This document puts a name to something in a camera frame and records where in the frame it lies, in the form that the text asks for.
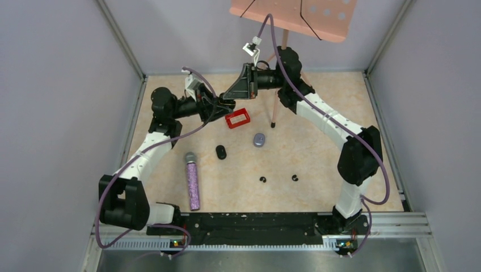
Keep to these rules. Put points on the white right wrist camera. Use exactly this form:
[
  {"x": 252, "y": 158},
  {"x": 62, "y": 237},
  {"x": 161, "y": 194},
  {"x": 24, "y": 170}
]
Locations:
[{"x": 251, "y": 48}]

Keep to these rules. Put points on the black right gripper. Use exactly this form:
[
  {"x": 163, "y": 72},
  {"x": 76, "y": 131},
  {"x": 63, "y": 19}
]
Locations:
[{"x": 245, "y": 87}]

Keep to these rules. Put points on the black oval earbud case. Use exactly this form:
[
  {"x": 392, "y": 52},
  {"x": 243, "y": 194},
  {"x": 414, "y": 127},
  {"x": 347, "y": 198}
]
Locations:
[{"x": 221, "y": 152}]

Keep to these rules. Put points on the pink music stand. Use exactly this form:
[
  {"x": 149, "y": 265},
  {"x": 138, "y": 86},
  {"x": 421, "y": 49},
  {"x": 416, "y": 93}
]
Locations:
[{"x": 325, "y": 21}]

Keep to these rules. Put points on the red toy window brick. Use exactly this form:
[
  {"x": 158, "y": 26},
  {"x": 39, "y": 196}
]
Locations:
[{"x": 237, "y": 118}]

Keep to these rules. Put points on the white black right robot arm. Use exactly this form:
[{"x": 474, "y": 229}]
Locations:
[{"x": 361, "y": 151}]

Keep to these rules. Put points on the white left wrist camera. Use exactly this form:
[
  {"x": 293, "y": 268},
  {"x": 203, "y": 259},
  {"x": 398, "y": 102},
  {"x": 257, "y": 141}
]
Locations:
[{"x": 191, "y": 86}]

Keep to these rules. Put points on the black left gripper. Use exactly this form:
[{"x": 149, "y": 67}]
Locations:
[{"x": 209, "y": 105}]

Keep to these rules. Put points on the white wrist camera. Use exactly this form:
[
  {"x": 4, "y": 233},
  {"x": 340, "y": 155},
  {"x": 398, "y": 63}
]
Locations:
[
  {"x": 251, "y": 48},
  {"x": 191, "y": 86}
]

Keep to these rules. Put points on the silver blue earbud charging case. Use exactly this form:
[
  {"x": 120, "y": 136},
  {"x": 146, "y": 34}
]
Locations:
[{"x": 259, "y": 140}]

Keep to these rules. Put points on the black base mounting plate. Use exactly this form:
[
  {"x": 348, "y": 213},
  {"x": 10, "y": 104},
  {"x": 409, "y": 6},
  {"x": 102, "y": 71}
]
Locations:
[{"x": 269, "y": 228}]

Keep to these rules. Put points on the purple glitter microphone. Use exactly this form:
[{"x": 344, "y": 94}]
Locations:
[{"x": 192, "y": 180}]

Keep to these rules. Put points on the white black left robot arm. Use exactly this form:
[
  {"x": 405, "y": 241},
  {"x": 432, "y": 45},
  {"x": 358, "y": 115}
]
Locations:
[{"x": 122, "y": 198}]

